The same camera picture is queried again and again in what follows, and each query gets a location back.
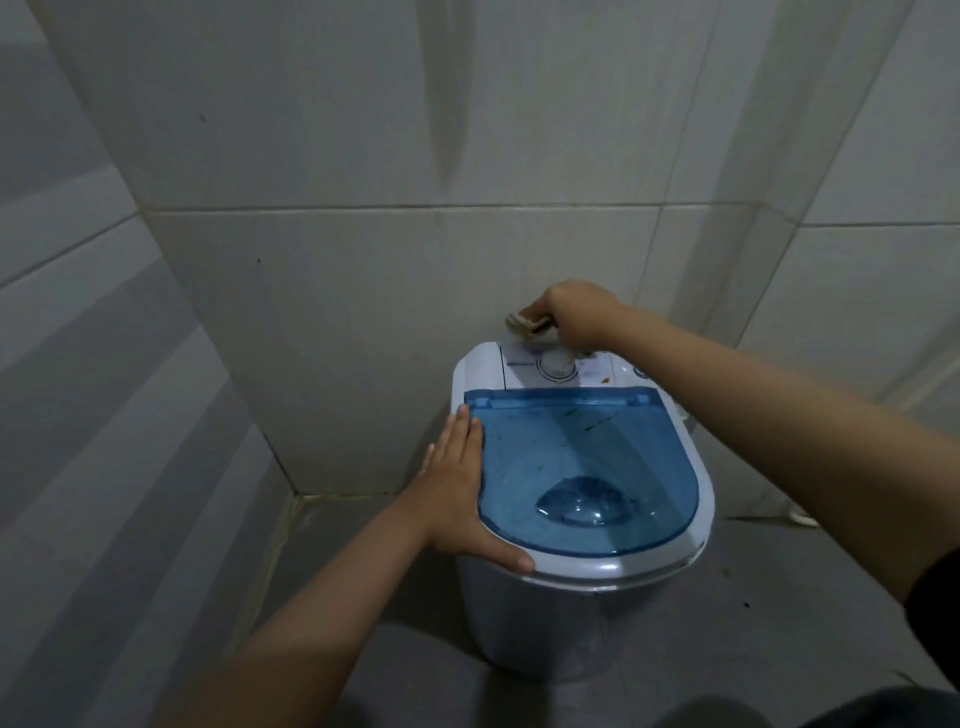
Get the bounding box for person's right hand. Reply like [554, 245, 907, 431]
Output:
[522, 279, 630, 354]

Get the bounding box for person's left hand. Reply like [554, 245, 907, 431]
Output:
[396, 405, 537, 577]

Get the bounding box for white mini washing machine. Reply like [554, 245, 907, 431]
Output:
[450, 341, 716, 684]

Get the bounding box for person's left forearm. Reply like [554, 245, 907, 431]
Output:
[159, 501, 450, 728]

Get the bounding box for person's right forearm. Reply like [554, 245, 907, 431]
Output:
[598, 298, 960, 606]

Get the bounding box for white round control dial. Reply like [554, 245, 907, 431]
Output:
[537, 349, 579, 383]

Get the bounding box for blue translucent washer lid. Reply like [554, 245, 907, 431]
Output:
[462, 387, 701, 558]

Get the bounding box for dark grey trousers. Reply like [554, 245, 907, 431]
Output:
[651, 685, 960, 728]

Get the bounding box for black shirt sleeve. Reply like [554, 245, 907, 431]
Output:
[903, 546, 960, 693]

